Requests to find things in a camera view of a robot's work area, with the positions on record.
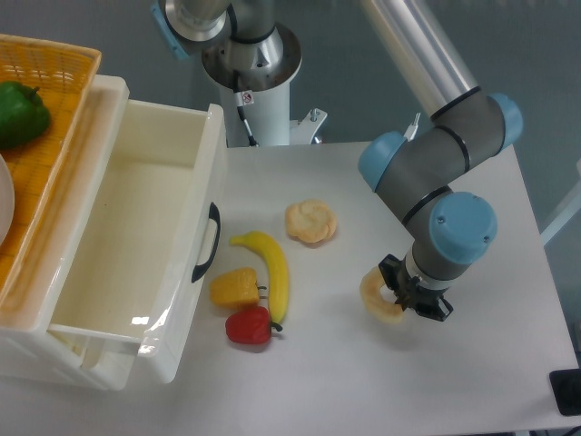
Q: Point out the black device at edge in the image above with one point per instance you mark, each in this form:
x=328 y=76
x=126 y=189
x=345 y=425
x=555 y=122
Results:
x=565 y=385

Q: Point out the yellow banana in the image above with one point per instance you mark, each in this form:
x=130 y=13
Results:
x=266 y=247

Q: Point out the white plate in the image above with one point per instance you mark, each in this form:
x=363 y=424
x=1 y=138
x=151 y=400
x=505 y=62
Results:
x=7 y=200

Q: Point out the twisted bread roll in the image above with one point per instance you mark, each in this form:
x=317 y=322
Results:
x=310 y=221

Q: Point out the black drawer handle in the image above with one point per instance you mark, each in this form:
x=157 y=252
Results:
x=210 y=244

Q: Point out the ring donut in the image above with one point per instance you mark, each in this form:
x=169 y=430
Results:
x=375 y=304

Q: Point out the white plastic drawer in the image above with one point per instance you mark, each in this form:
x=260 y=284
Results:
x=129 y=290

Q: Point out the yellow bell pepper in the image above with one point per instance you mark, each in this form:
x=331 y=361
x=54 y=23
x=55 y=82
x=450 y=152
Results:
x=236 y=289

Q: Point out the red bell pepper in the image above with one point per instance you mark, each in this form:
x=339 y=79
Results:
x=252 y=326

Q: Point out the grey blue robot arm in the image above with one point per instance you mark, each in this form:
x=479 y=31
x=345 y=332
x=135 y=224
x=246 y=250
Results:
x=411 y=173

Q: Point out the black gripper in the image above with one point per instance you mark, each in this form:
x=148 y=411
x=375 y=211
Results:
x=422 y=293

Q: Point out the white mounting bracket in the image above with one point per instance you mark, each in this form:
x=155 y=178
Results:
x=307 y=130

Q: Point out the white drawer cabinet frame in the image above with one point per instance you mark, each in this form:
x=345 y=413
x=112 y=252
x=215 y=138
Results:
x=28 y=349

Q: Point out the orange woven basket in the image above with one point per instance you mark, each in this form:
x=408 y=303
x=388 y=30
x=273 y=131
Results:
x=63 y=74

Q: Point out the green bell pepper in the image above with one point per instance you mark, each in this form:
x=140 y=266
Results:
x=24 y=117

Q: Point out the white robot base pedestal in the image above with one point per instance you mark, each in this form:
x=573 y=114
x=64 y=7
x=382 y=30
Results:
x=254 y=81

